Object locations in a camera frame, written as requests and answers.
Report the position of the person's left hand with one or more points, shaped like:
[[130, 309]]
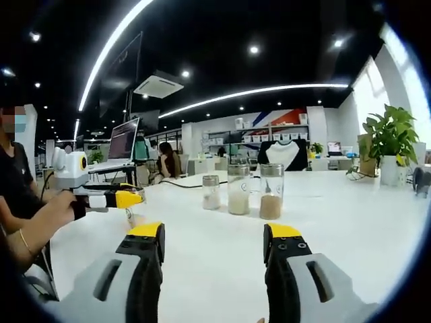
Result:
[[59, 212]]

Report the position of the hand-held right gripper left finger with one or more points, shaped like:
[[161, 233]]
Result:
[[144, 286]]

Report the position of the white office chair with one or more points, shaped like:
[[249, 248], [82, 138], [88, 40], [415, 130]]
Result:
[[42, 284]]

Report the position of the person's dark shirt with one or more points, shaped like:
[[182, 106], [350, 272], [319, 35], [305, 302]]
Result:
[[13, 175]]

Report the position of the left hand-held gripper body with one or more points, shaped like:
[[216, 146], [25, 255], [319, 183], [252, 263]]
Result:
[[67, 168]]

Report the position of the white laptop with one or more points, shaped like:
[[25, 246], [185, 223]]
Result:
[[123, 141]]

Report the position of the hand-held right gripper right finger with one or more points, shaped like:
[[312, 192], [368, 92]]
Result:
[[283, 289]]

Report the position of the tall seasoning bottle white powder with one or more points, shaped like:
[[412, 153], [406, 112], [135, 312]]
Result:
[[239, 202]]

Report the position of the short glass seasoning bottle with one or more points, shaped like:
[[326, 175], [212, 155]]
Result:
[[131, 217], [211, 202]]

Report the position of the curved ceiling light strip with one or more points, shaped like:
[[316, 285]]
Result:
[[303, 86]]

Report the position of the brown cardboard box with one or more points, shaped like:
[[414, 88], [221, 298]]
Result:
[[363, 165]]

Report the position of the ceiling air conditioner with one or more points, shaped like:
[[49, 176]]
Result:
[[158, 84]]

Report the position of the small potted plant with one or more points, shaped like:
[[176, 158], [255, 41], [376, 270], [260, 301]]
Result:
[[316, 148]]

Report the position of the person's right hand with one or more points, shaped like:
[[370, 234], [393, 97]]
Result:
[[261, 320]]

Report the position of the chair with black white shirt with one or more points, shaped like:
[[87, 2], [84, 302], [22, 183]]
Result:
[[281, 156]]

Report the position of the shelf with white bins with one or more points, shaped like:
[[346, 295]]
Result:
[[269, 136]]

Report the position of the tall seasoning bottle brown powder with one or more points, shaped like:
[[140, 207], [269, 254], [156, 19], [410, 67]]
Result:
[[270, 207]]

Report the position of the potted green plant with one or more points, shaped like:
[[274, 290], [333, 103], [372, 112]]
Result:
[[387, 131]]

